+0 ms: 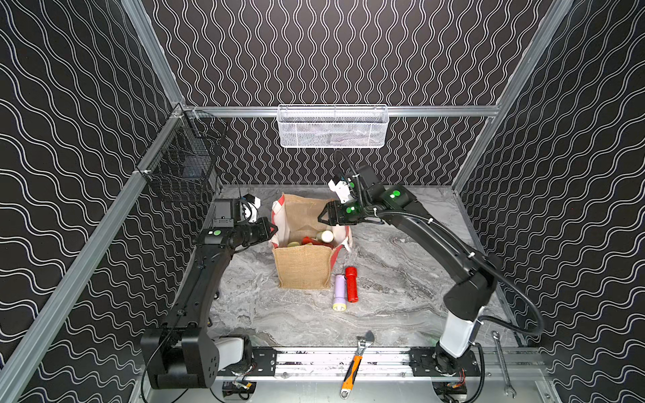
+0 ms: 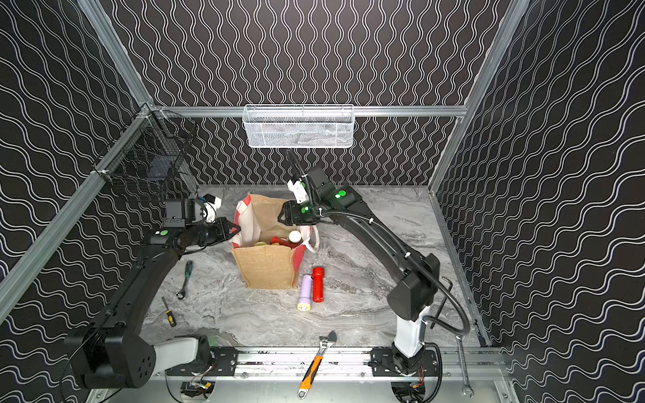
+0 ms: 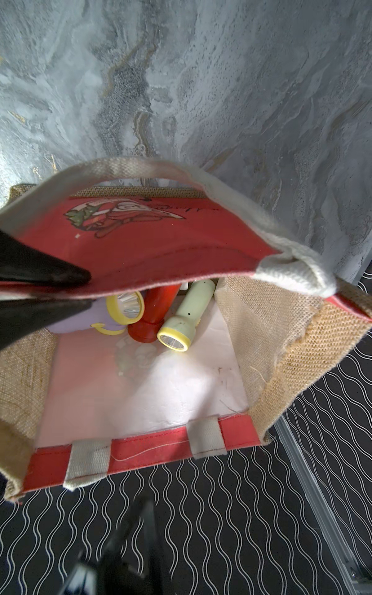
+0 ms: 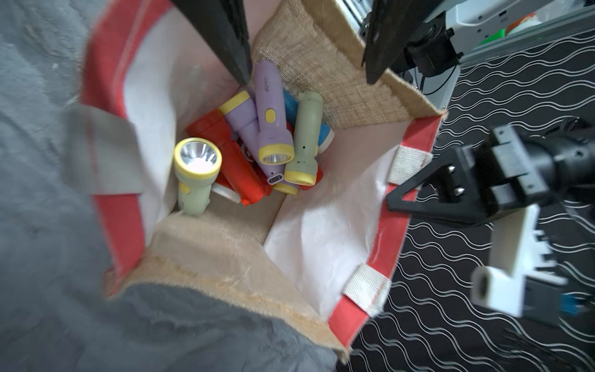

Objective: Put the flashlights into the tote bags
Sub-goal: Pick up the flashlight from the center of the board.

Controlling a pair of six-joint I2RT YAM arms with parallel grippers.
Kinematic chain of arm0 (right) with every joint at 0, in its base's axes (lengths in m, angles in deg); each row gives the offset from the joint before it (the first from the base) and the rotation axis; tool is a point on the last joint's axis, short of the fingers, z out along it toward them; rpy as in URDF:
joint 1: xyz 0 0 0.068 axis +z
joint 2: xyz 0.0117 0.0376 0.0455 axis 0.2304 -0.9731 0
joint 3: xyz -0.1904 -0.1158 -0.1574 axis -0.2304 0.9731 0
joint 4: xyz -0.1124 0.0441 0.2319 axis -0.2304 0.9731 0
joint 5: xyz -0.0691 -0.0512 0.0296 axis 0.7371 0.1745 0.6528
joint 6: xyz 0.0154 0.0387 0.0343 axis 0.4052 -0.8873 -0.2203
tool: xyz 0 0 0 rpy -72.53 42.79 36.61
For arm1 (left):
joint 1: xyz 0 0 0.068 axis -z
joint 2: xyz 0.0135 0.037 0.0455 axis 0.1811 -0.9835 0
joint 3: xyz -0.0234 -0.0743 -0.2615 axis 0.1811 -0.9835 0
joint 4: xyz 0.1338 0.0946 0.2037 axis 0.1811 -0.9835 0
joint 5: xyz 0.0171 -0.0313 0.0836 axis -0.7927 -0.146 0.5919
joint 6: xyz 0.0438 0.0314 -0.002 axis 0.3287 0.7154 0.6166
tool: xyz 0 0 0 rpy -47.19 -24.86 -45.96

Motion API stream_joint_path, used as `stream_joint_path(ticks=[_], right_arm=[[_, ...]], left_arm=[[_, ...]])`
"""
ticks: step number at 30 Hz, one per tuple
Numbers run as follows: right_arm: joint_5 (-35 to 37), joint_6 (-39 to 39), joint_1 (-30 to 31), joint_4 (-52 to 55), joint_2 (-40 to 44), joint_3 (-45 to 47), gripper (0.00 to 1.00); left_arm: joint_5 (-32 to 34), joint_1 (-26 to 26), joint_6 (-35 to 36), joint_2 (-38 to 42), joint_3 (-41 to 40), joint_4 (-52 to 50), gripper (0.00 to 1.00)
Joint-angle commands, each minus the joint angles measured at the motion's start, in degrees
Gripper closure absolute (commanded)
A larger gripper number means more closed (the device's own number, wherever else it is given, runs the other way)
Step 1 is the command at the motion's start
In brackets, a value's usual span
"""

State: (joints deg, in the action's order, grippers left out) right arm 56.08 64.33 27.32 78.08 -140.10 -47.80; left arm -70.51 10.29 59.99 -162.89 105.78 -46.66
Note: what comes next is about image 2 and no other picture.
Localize jute tote bag red trim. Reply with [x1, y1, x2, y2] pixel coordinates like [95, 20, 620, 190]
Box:
[231, 194, 320, 290]

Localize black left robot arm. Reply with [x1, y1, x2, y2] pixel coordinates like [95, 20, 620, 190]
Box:
[64, 194, 240, 390]

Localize yellow black small screwdriver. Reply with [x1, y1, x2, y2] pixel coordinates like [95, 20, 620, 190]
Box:
[161, 297, 177, 327]

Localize red flashlight front row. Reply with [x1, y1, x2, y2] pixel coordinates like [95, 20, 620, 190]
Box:
[312, 267, 325, 303]

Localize black wire mesh basket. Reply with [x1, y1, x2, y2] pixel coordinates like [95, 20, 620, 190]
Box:
[93, 104, 199, 202]

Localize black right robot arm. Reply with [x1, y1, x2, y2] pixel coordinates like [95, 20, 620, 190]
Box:
[278, 166, 470, 374]

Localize lavender flashlight yellow head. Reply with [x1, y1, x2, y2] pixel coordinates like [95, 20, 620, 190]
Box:
[297, 275, 313, 312]

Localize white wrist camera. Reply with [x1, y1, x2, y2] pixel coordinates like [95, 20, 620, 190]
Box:
[287, 179, 309, 204]
[199, 194, 222, 223]

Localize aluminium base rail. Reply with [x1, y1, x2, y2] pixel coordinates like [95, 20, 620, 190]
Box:
[100, 345, 510, 379]

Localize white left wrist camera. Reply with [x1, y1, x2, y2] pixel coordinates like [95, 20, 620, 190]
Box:
[199, 194, 222, 223]

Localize black hex key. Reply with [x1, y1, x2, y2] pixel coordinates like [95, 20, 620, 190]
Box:
[433, 276, 454, 319]

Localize white wire mesh basket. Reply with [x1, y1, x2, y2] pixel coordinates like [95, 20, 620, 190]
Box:
[242, 104, 356, 149]

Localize orange handled adjustable wrench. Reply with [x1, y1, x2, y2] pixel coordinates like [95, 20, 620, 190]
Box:
[297, 331, 338, 400]

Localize silver combination wrench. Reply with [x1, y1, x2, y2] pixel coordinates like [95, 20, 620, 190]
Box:
[455, 335, 475, 399]

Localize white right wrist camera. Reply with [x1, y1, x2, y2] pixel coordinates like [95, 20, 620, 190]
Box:
[287, 179, 309, 204]

